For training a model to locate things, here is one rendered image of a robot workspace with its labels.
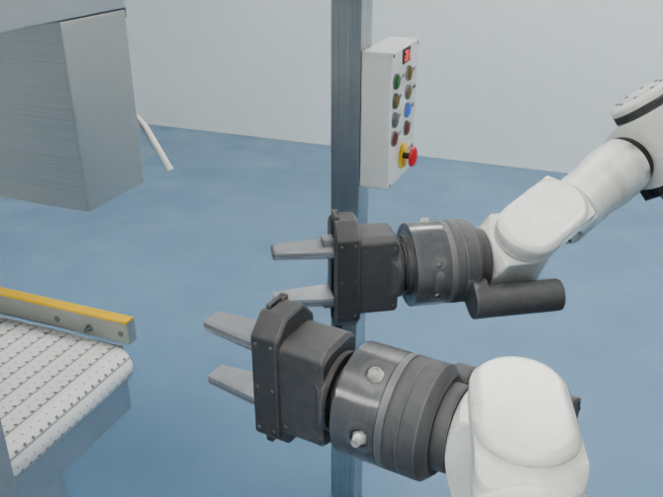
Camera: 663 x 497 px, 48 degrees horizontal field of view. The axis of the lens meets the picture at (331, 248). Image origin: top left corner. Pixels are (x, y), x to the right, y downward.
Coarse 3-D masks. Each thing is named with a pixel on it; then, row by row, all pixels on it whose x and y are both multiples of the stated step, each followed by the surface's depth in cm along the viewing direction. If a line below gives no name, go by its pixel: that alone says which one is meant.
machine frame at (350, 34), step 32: (352, 0) 131; (352, 32) 133; (352, 64) 136; (352, 96) 138; (352, 128) 141; (352, 160) 143; (352, 192) 146; (0, 448) 65; (0, 480) 65; (352, 480) 177
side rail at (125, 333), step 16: (0, 304) 101; (16, 304) 99; (32, 304) 98; (32, 320) 100; (48, 320) 98; (64, 320) 97; (80, 320) 96; (96, 320) 95; (112, 336) 95; (128, 336) 94
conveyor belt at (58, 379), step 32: (0, 320) 100; (0, 352) 93; (32, 352) 93; (64, 352) 93; (96, 352) 93; (0, 384) 87; (32, 384) 87; (64, 384) 87; (96, 384) 89; (0, 416) 82; (32, 416) 82; (64, 416) 84; (32, 448) 80
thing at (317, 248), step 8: (312, 240) 76; (320, 240) 76; (328, 240) 74; (272, 248) 74; (280, 248) 74; (288, 248) 74; (296, 248) 74; (304, 248) 74; (312, 248) 74; (320, 248) 74; (328, 248) 74; (272, 256) 74; (280, 256) 73; (288, 256) 73; (296, 256) 74; (304, 256) 74; (312, 256) 74; (320, 256) 74; (328, 256) 74
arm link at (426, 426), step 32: (416, 384) 52; (448, 384) 52; (416, 416) 50; (448, 416) 51; (576, 416) 55; (384, 448) 52; (416, 448) 50; (448, 448) 50; (416, 480) 53; (448, 480) 51
